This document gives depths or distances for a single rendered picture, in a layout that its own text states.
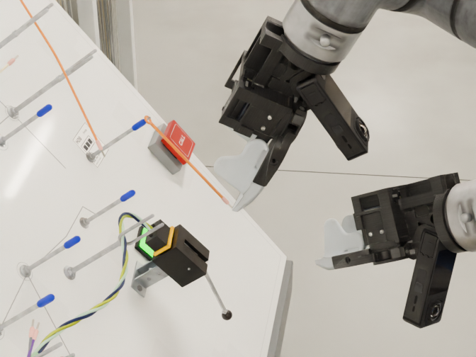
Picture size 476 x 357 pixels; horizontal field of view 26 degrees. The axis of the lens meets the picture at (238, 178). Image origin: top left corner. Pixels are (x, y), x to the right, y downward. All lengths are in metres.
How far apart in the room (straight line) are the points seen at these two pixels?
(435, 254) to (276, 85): 0.25
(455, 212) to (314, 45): 0.23
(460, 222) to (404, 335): 1.74
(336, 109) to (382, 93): 2.82
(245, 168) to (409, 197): 0.18
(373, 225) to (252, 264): 0.41
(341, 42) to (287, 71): 0.07
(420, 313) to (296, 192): 2.18
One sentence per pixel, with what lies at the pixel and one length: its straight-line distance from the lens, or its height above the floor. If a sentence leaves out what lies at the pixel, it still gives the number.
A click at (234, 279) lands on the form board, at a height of 0.94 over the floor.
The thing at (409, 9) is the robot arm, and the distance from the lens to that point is 1.04.
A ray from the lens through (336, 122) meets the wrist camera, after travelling 1.09.
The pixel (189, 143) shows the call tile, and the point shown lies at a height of 1.10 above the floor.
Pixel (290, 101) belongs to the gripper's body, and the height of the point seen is 1.35.
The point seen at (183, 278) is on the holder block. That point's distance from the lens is 1.26.
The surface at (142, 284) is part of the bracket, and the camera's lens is 1.30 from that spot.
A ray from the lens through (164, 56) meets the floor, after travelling 4.14.
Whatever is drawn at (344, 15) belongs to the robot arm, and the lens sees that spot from 1.00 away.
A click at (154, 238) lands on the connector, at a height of 1.14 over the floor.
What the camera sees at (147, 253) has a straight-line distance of 1.33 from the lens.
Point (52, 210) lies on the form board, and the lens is 1.24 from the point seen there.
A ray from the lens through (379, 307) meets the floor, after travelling 2.89.
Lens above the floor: 1.88
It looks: 34 degrees down
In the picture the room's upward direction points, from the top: straight up
